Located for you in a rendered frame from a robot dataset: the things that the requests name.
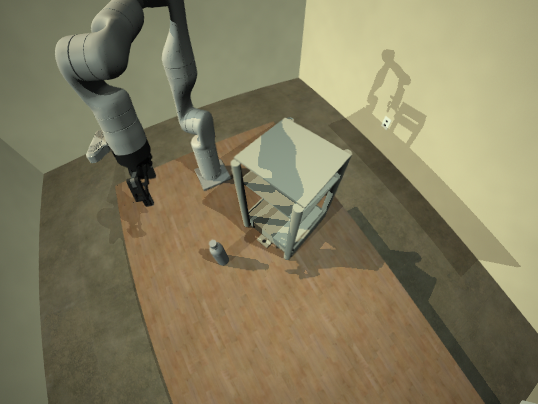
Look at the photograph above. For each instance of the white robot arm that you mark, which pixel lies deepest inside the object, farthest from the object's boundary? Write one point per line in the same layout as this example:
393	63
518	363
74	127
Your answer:
104	55

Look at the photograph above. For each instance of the grey metal shelving unit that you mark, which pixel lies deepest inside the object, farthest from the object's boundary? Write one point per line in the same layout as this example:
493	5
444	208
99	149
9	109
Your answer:
290	167

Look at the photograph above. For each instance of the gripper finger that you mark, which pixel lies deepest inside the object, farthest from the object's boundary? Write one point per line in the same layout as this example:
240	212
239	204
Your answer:
151	173
136	187

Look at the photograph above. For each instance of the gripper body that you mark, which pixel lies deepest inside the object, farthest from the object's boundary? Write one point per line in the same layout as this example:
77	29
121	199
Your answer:
134	160

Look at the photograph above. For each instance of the grey bottle with cap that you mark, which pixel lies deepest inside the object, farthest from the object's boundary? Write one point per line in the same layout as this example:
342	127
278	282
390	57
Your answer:
218	253

